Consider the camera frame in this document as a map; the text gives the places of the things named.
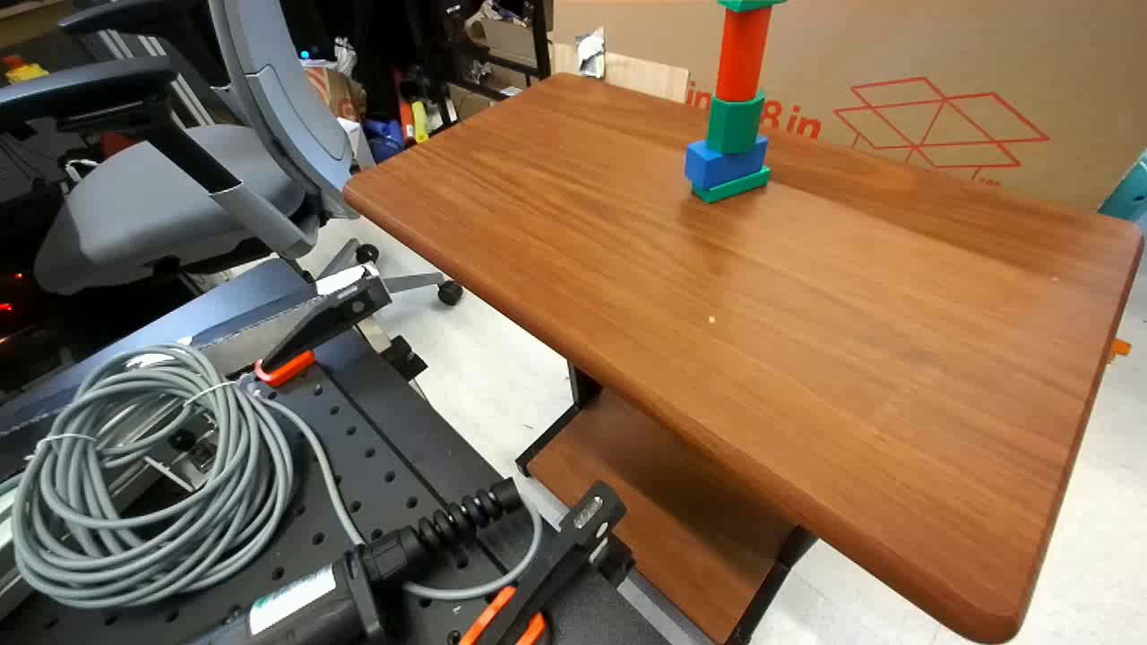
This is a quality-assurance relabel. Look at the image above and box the wooden table lower shelf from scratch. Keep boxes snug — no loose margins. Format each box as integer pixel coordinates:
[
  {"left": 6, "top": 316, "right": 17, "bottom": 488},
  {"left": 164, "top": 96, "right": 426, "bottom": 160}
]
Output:
[{"left": 518, "top": 375, "right": 819, "bottom": 645}]

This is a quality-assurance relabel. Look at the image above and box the gray coiled cable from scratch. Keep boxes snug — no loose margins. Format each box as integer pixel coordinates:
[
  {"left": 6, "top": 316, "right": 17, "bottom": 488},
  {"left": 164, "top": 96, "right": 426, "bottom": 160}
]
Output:
[{"left": 6, "top": 343, "right": 550, "bottom": 613}]

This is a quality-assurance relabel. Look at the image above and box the black clamp orange handle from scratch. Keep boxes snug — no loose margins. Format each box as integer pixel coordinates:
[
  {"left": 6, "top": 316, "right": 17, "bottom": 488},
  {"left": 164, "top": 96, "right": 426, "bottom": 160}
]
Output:
[
  {"left": 250, "top": 260, "right": 398, "bottom": 392},
  {"left": 454, "top": 475, "right": 630, "bottom": 645}
]

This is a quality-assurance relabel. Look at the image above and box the large cardboard box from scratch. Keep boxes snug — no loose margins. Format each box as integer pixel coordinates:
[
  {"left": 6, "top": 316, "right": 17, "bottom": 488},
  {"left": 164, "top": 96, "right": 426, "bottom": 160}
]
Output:
[{"left": 550, "top": 0, "right": 1147, "bottom": 222}]

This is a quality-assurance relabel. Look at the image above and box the green cube block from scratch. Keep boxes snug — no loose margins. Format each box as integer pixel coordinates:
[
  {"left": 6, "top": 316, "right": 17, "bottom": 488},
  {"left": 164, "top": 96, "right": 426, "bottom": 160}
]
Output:
[{"left": 702, "top": 94, "right": 766, "bottom": 157}]

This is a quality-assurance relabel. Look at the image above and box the blue rectangular block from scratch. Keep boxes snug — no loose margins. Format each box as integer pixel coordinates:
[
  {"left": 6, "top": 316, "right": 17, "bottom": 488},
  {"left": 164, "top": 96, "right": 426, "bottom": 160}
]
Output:
[{"left": 680, "top": 133, "right": 774, "bottom": 192}]

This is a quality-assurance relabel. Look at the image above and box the black power plug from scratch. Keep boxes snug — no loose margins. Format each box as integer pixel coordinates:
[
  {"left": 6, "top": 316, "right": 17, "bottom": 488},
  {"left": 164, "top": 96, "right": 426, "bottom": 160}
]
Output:
[{"left": 194, "top": 475, "right": 532, "bottom": 645}]

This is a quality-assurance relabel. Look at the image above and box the gray office chair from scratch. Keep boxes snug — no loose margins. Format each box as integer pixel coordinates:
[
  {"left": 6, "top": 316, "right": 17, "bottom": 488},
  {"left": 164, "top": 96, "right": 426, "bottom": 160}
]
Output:
[{"left": 32, "top": 0, "right": 470, "bottom": 312}]

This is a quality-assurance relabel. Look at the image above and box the green flat block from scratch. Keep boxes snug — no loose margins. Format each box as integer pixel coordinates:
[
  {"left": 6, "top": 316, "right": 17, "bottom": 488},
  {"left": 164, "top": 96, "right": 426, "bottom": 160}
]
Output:
[{"left": 688, "top": 164, "right": 774, "bottom": 208}]

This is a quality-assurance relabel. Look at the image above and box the black perforated board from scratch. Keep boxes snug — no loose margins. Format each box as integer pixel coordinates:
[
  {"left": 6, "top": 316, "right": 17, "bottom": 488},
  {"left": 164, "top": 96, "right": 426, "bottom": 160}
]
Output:
[{"left": 0, "top": 329, "right": 675, "bottom": 645}]

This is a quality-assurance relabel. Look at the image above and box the teal object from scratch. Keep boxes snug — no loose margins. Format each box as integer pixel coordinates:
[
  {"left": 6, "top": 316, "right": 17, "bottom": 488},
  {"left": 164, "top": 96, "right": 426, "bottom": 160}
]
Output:
[{"left": 1097, "top": 149, "right": 1147, "bottom": 229}]

